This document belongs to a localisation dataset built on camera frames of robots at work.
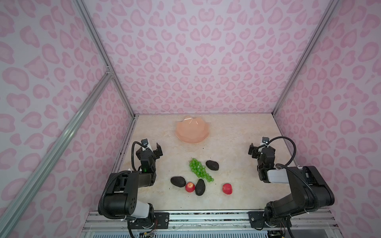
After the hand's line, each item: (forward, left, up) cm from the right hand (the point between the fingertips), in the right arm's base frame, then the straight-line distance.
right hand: (261, 143), depth 92 cm
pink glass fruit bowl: (+17, +43, -9) cm, 47 cm away
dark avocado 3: (-26, +37, -4) cm, 46 cm away
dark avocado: (-13, +30, -5) cm, 33 cm away
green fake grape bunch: (-17, +38, -4) cm, 41 cm away
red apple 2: (-26, +23, -4) cm, 35 cm away
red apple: (-26, +43, -4) cm, 50 cm away
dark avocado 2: (-23, +49, -5) cm, 54 cm away
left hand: (-3, +68, +3) cm, 68 cm away
